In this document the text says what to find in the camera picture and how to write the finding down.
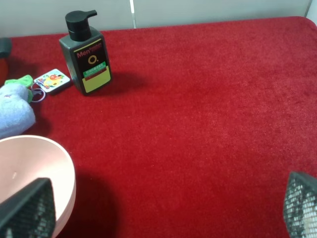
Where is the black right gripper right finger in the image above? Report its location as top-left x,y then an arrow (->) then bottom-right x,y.
283,172 -> 317,238

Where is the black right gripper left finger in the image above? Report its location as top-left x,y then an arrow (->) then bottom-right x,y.
0,178 -> 56,238

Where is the colourful cartoon tag card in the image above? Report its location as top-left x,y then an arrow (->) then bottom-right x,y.
34,69 -> 71,93

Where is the pink bowl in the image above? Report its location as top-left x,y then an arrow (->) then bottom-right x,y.
0,135 -> 76,238

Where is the red tablecloth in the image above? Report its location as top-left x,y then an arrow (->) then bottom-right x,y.
0,16 -> 317,238

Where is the red cooking pot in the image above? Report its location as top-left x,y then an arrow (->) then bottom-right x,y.
0,38 -> 12,86

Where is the black pump soap bottle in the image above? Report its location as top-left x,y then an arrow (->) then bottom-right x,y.
59,10 -> 112,95

